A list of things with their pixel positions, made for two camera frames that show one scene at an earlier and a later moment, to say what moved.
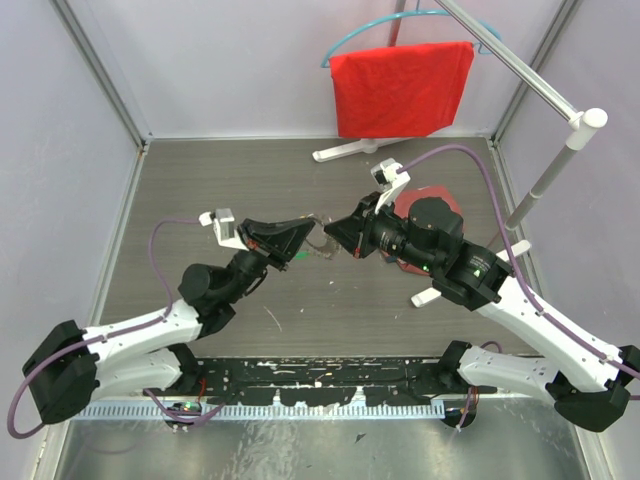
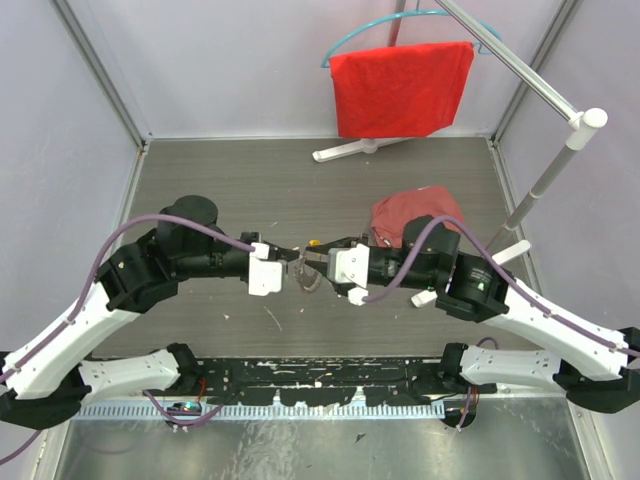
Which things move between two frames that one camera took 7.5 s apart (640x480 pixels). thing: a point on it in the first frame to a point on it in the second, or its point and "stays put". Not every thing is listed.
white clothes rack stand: x=584 y=122 stays put
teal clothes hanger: x=496 y=38 stays put
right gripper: x=355 y=232 to x=347 y=240
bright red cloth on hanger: x=400 y=91 stays put
